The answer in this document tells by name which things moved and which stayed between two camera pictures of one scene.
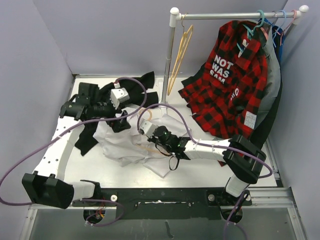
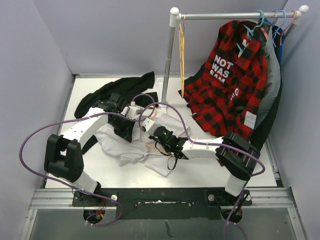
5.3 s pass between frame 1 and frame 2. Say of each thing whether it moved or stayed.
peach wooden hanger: moved
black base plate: stayed
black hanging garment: stayed
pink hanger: stayed
